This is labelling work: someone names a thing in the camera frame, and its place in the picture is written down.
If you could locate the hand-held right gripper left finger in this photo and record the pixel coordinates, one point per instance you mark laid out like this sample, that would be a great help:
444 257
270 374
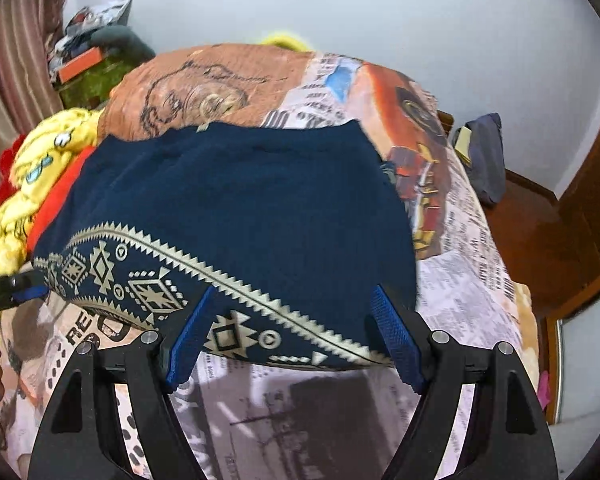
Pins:
190 340

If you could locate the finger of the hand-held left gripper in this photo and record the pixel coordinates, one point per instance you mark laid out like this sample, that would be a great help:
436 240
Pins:
27 292

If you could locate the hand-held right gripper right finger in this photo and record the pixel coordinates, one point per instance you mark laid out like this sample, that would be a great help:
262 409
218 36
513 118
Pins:
395 335

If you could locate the navy patterned sweater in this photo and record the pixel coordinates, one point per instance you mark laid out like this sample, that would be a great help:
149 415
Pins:
255 195

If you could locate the printed bed quilt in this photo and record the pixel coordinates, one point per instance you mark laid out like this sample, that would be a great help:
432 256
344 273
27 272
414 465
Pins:
330 410

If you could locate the beige plush blanket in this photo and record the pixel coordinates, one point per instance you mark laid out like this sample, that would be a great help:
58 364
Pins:
525 320

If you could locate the yellow cartoon blanket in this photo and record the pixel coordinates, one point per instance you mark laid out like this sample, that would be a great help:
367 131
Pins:
45 145

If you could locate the grey purple bag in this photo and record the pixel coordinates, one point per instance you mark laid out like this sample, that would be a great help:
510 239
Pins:
487 160

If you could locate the yellow paper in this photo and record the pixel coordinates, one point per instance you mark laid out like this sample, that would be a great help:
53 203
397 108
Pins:
462 142

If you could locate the green patterned cloth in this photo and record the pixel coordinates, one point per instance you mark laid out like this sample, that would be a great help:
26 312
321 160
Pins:
90 82

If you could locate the striped curtain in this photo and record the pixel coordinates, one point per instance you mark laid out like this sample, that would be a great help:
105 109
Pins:
15 60

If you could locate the orange box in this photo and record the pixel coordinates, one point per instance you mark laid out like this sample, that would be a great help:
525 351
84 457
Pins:
80 64

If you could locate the dark grey cloth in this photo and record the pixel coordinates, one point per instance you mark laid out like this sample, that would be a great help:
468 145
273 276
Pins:
125 42

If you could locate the wooden door frame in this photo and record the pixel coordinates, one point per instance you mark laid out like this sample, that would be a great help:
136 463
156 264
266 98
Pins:
551 360

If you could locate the wooden bed frame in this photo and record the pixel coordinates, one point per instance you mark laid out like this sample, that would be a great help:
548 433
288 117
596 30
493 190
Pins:
446 122

